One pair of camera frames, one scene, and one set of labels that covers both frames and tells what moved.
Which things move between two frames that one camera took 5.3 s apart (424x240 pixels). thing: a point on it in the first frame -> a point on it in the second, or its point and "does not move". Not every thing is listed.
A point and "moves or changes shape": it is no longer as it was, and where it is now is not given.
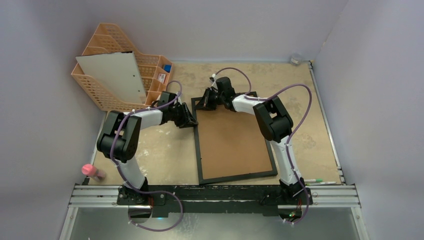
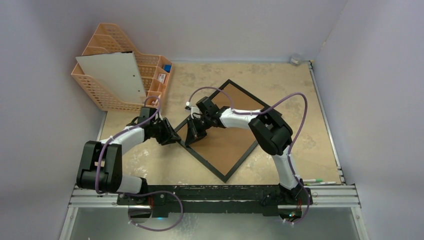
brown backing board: [231, 143] moves or changes shape
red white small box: [161, 77] does not move
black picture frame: [235, 177] -> [194, 149]
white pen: [324, 183] does not move
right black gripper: [211, 99] -> [196, 124]
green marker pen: [312, 180] does not move
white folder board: [119, 71] does not move
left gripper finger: [191, 121] -> [166, 134]
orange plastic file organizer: [156, 70] does not move
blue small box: [167, 67] does not move
